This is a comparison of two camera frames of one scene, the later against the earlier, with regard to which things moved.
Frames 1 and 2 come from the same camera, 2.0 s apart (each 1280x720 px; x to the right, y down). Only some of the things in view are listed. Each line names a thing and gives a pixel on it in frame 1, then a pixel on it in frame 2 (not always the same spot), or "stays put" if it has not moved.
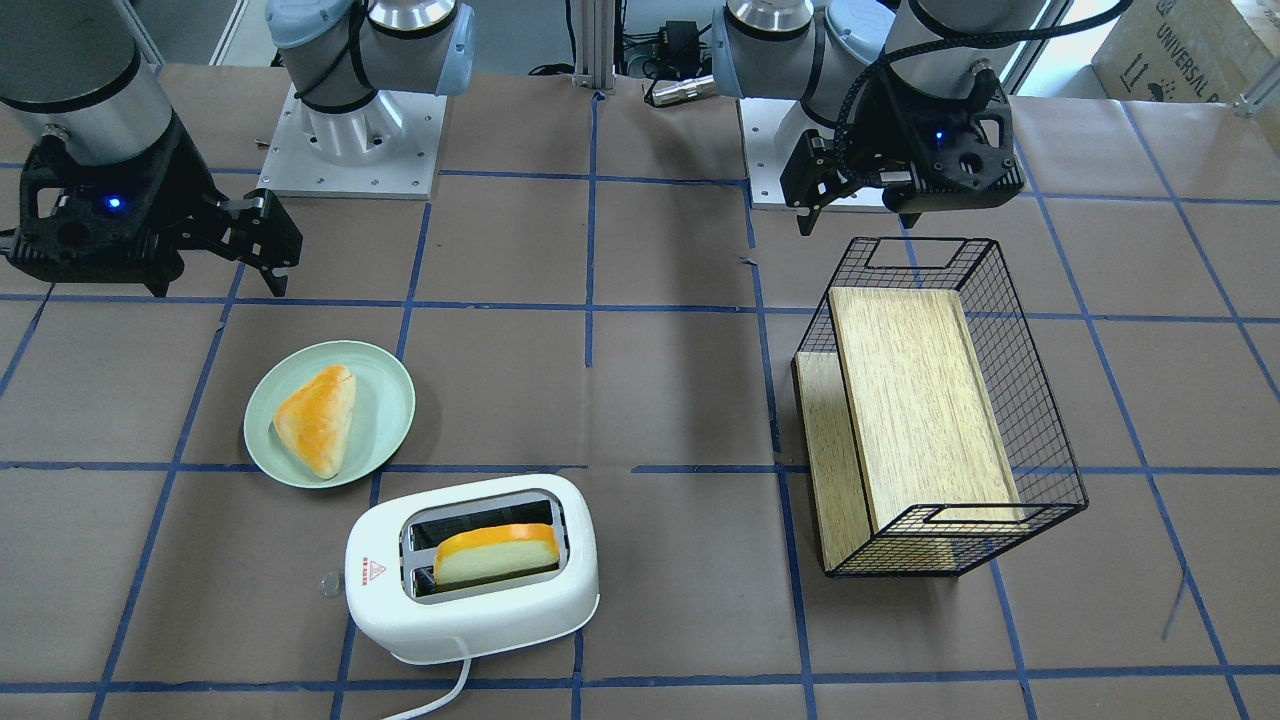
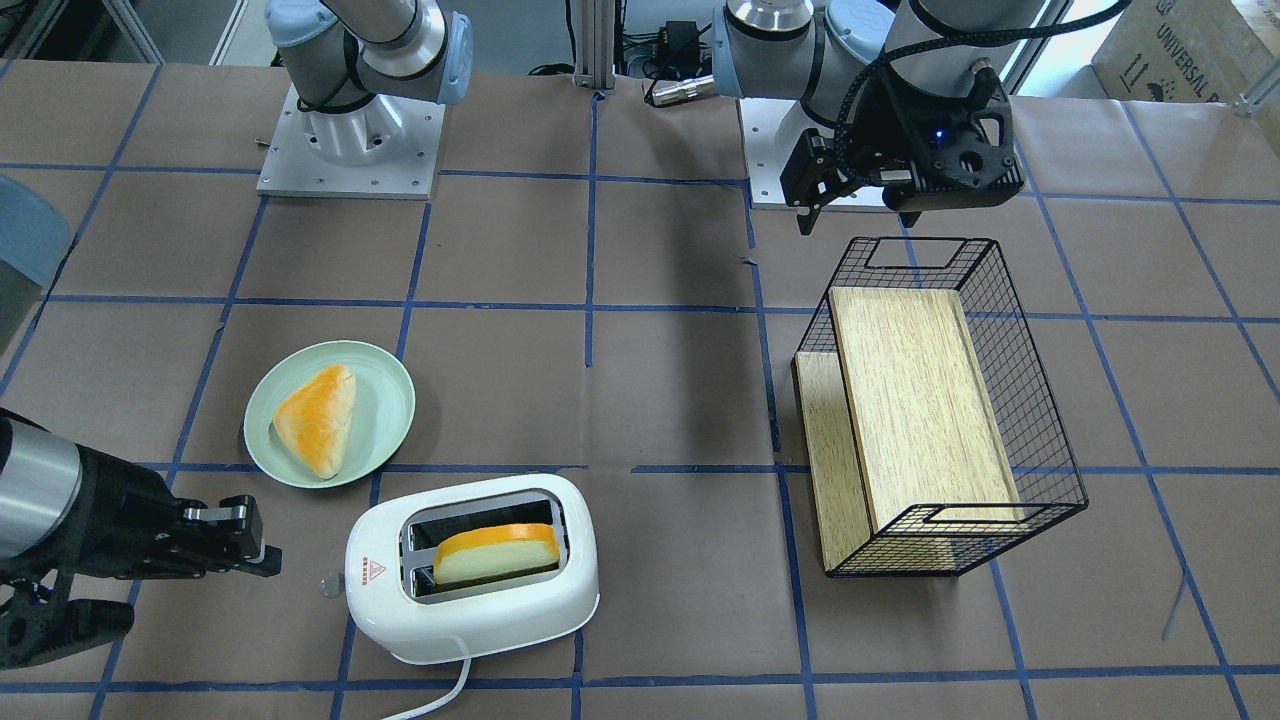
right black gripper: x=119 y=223 -> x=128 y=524
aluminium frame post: x=594 y=44 stays put
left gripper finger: x=815 y=174 stays put
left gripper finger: x=871 y=177 stays put
